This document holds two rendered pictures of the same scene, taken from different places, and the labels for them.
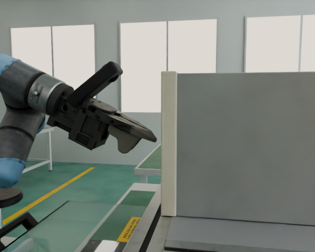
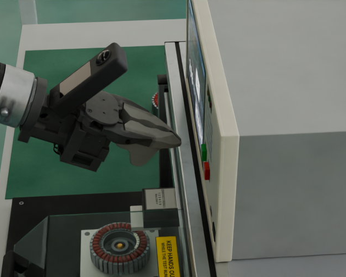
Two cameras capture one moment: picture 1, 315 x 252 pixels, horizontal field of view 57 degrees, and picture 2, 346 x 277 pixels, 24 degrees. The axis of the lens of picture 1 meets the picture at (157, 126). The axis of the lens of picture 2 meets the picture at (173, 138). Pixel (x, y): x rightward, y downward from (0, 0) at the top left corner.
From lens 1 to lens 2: 0.69 m
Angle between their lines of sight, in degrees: 34
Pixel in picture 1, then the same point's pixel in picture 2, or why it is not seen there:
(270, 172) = (333, 215)
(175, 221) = (234, 270)
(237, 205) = (296, 245)
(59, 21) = not seen: outside the picture
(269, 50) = not seen: outside the picture
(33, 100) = not seen: outside the picture
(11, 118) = not seen: outside the picture
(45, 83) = (15, 94)
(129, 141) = (146, 152)
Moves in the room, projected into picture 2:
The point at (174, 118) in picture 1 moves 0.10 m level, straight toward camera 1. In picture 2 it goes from (234, 179) to (257, 237)
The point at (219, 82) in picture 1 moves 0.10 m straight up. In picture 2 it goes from (286, 143) to (294, 69)
